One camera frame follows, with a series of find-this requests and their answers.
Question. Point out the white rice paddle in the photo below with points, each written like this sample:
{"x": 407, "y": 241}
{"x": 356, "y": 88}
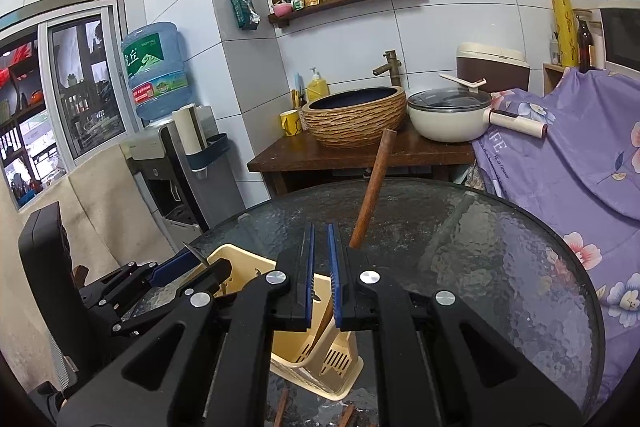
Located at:
{"x": 462, "y": 82}

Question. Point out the woven pattern wash basin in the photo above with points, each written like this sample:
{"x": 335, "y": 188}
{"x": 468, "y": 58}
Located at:
{"x": 355, "y": 119}

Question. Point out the yellow mug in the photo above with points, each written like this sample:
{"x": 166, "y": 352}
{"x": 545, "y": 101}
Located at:
{"x": 290, "y": 123}

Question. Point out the brown wooden utensil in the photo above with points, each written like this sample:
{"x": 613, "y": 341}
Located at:
{"x": 372, "y": 189}

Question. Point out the bamboo style faucet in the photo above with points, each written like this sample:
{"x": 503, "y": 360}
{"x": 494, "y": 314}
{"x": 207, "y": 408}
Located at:
{"x": 392, "y": 67}

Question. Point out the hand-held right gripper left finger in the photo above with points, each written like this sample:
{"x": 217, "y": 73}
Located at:
{"x": 307, "y": 269}

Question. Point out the brown wooden chopstick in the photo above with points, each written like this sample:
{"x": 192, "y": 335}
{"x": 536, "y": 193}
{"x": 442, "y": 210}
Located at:
{"x": 281, "y": 409}
{"x": 347, "y": 416}

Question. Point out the cream plastic utensil basket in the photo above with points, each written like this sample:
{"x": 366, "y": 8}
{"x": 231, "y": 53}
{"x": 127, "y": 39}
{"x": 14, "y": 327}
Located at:
{"x": 300, "y": 354}

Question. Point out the blue water jug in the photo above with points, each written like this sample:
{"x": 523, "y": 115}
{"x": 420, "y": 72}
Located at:
{"x": 155, "y": 72}

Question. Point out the wooden vanity counter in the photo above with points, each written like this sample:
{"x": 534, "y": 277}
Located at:
{"x": 300, "y": 159}

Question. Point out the small clear bottle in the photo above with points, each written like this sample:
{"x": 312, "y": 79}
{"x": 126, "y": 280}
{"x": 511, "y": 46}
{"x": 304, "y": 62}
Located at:
{"x": 554, "y": 49}

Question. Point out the wooden box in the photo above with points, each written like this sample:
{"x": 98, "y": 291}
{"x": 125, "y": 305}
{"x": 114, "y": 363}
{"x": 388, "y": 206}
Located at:
{"x": 552, "y": 79}

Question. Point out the brown glass bottle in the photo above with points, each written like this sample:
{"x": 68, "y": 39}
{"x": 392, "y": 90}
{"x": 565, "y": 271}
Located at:
{"x": 585, "y": 49}

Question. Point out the yellow soap dispenser bottle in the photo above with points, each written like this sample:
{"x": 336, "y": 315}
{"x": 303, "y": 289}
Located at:
{"x": 316, "y": 88}

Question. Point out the yellow wrap roll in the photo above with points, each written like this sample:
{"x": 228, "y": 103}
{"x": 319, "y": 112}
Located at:
{"x": 561, "y": 24}

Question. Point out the glass pot lid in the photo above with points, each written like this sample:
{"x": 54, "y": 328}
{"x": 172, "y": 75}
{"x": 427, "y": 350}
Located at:
{"x": 445, "y": 98}

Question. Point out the window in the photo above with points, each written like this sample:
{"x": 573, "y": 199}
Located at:
{"x": 60, "y": 97}

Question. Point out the purple floral cloth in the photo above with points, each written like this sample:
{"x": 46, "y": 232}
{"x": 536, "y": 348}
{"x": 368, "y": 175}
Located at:
{"x": 575, "y": 157}

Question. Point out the white paper cup stack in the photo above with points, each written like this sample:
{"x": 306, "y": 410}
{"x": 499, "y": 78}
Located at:
{"x": 187, "y": 127}

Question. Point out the white microwave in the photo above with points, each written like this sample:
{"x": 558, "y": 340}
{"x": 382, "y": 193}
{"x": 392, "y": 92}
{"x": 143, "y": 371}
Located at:
{"x": 622, "y": 37}

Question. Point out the cream pot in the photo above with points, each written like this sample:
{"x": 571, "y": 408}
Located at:
{"x": 445, "y": 124}

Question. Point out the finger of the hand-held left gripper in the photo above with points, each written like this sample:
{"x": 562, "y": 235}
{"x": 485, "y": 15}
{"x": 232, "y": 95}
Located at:
{"x": 215, "y": 274}
{"x": 172, "y": 268}

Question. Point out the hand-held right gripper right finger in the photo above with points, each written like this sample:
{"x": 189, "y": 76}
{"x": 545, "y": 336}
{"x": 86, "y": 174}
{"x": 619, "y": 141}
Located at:
{"x": 334, "y": 274}

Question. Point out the blue-grey cup holder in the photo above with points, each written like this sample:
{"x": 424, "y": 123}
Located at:
{"x": 210, "y": 152}

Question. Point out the brown cream rice cooker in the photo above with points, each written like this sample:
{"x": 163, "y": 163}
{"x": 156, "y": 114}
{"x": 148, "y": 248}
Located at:
{"x": 500, "y": 67}

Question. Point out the water dispenser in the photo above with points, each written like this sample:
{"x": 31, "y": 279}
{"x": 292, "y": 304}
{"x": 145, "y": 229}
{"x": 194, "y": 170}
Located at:
{"x": 165, "y": 177}

